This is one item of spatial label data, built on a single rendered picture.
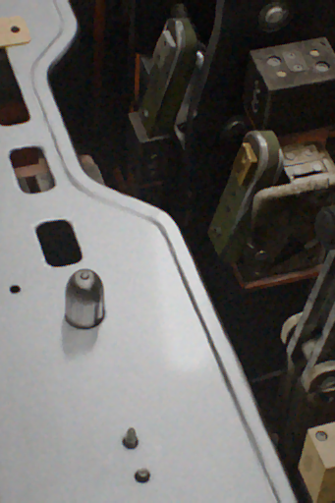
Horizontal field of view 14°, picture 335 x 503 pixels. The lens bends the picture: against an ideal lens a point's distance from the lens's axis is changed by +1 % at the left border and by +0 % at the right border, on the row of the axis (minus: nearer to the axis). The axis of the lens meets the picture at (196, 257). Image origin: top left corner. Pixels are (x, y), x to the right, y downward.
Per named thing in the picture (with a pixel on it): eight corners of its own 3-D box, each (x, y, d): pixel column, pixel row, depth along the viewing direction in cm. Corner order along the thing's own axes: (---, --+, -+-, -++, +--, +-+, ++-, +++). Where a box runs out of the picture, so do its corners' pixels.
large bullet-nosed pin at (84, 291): (60, 313, 109) (59, 262, 104) (97, 305, 110) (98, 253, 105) (70, 343, 107) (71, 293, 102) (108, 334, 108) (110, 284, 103)
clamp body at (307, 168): (180, 389, 140) (210, 138, 111) (281, 364, 143) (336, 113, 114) (209, 463, 135) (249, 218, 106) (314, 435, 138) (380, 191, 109)
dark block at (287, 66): (206, 345, 144) (248, 48, 111) (266, 330, 145) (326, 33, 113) (222, 381, 141) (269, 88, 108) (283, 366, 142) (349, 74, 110)
